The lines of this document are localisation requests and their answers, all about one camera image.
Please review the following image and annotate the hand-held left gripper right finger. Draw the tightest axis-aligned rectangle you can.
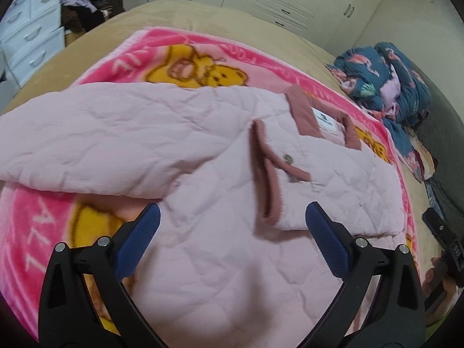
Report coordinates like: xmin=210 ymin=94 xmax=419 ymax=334
xmin=305 ymin=201 xmax=426 ymax=348

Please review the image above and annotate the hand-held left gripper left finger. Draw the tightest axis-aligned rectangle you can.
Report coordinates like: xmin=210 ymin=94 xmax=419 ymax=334
xmin=38 ymin=203 xmax=171 ymax=348

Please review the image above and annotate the pink quilted jacket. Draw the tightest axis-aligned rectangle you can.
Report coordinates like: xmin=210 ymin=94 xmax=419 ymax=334
xmin=0 ymin=81 xmax=406 ymax=338

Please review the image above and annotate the red and yellow blanket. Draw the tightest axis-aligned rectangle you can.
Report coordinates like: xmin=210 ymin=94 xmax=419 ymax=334
xmin=409 ymin=141 xmax=437 ymax=184

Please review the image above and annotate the grey padded headboard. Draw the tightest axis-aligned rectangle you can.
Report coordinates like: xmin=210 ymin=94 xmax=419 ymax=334
xmin=409 ymin=61 xmax=464 ymax=207

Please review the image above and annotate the blue flamingo print quilt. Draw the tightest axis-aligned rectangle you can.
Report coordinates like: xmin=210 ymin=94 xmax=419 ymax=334
xmin=326 ymin=41 xmax=432 ymax=184

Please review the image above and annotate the pink printed blanket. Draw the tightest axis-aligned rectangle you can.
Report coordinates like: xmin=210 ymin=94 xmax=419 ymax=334
xmin=0 ymin=27 xmax=423 ymax=341

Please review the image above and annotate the white drawer chest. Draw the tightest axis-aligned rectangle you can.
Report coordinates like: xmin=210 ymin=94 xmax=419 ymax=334
xmin=0 ymin=0 xmax=66 ymax=88

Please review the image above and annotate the bed with beige cover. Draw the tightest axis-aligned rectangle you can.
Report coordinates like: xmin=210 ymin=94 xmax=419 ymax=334
xmin=0 ymin=0 xmax=436 ymax=225

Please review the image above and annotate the purple cloth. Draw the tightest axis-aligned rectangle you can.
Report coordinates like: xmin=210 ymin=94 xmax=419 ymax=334
xmin=60 ymin=0 xmax=98 ymax=13

